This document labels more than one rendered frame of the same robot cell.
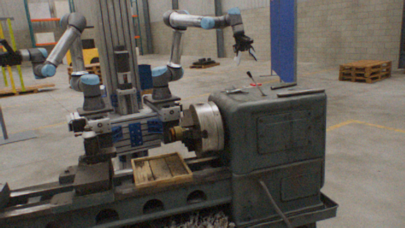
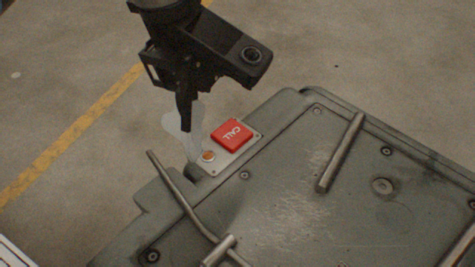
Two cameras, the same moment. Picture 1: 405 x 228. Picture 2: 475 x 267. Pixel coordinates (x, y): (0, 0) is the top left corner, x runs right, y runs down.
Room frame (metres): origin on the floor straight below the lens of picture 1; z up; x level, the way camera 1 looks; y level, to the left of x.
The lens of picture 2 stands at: (1.67, -0.13, 1.83)
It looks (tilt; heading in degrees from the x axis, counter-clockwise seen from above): 50 degrees down; 329
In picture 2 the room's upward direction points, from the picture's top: straight up
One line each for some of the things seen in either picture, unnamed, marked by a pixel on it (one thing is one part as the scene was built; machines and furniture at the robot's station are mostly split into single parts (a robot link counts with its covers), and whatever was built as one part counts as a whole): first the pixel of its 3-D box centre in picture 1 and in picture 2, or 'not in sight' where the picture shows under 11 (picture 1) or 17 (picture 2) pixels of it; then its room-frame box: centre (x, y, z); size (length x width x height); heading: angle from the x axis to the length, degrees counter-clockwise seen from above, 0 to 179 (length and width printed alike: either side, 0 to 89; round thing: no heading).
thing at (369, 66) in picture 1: (365, 70); not in sight; (8.61, -4.54, 0.22); 1.25 x 0.86 x 0.44; 125
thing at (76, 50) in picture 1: (76, 53); not in sight; (2.27, 0.84, 1.54); 0.15 x 0.12 x 0.55; 45
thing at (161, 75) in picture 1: (160, 75); not in sight; (2.37, 0.29, 1.33); 0.13 x 0.12 x 0.14; 138
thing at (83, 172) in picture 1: (93, 169); not in sight; (1.61, 0.61, 0.95); 0.43 x 0.17 x 0.05; 15
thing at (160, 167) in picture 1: (160, 169); not in sight; (1.68, 0.26, 0.89); 0.36 x 0.30 x 0.04; 15
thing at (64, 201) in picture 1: (85, 181); not in sight; (1.58, 0.65, 0.90); 0.47 x 0.30 x 0.06; 15
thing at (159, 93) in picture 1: (161, 91); not in sight; (2.37, 0.29, 1.21); 0.15 x 0.15 x 0.10
